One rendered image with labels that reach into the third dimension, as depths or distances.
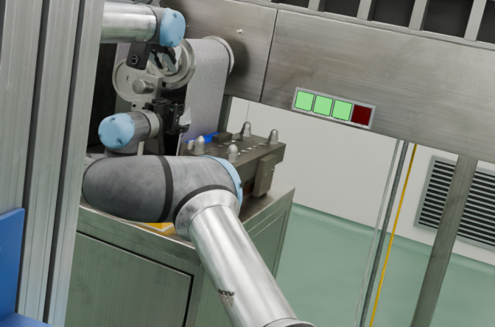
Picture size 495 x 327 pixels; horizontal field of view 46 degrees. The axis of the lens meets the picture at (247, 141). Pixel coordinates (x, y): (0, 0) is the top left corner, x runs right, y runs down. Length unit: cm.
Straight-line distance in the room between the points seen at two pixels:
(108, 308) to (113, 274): 10
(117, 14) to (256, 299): 56
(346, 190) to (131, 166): 339
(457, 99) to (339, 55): 36
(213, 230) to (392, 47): 98
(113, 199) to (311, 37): 100
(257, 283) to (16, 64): 54
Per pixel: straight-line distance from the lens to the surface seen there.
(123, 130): 132
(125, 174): 97
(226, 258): 88
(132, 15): 113
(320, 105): 179
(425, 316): 208
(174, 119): 150
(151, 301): 147
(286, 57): 182
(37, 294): 52
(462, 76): 173
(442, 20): 181
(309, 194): 436
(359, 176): 424
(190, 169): 99
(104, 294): 155
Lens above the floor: 145
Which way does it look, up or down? 13 degrees down
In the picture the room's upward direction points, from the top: 11 degrees clockwise
